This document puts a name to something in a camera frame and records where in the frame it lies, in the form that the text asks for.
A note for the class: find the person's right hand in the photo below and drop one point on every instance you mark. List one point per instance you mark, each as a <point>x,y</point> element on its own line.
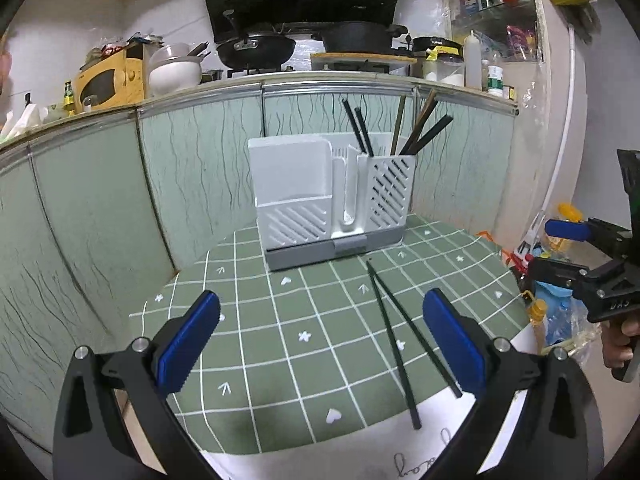
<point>617,340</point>

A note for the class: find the white pipe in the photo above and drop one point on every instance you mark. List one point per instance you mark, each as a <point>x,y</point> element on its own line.
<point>562,125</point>

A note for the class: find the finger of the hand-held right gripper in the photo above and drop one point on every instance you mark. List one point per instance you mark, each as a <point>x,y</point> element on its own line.
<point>555,270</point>
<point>567,229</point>

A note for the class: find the white squeeze bottle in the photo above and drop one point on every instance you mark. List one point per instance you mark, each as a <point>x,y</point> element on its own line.
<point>473,62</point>

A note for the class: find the white rice cooker pot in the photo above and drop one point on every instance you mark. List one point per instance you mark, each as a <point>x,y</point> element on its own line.
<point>175,72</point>

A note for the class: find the white printed table cover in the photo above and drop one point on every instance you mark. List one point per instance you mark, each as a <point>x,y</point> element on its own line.
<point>350,460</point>

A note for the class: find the dark brown wooden chopstick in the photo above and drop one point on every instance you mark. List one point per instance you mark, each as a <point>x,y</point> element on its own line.
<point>424,110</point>

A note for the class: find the yellow cooking oil bottle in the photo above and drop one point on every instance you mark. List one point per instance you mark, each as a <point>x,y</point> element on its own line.
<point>539,317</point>

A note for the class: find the small yellow label jar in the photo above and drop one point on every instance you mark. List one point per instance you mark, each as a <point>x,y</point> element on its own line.
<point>509,92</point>

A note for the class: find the black chopstick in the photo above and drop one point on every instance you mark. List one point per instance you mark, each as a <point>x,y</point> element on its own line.
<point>399,307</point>
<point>364,130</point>
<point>356,127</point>
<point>396,355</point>
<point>434,132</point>

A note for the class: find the white plastic bag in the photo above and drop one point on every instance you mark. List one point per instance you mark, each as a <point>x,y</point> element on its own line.
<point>22,120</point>

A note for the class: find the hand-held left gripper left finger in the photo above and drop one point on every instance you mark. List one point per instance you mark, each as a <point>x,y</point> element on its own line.
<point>190,335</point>

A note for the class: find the green checked tablecloth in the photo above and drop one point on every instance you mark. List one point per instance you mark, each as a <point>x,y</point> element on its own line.
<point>300,310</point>

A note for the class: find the black cast iron pot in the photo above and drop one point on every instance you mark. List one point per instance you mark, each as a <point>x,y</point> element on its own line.
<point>360,37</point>

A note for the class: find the black lid blender jar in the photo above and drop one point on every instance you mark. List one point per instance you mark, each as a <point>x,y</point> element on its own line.
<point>442,67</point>

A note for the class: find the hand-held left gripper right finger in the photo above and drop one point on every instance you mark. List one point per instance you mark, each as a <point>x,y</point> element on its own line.
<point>455,345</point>

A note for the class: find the light wooden chopstick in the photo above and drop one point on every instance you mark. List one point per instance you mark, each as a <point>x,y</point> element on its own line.
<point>398,122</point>

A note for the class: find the wooden cutting board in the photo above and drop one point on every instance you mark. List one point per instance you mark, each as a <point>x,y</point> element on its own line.
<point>360,60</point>

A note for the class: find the yellow microwave oven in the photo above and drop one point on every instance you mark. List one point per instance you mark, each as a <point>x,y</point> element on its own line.
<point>110,80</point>

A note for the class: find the green label bottle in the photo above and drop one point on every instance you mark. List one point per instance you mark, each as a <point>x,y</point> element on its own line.
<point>495,77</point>

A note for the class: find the white grey utensil holder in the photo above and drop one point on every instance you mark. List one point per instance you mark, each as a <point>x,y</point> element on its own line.
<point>290,175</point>

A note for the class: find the black frying pan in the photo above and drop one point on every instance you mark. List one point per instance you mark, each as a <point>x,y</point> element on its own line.
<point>255,50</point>

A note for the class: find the green beer bottle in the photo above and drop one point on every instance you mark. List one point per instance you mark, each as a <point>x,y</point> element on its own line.
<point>69,97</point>

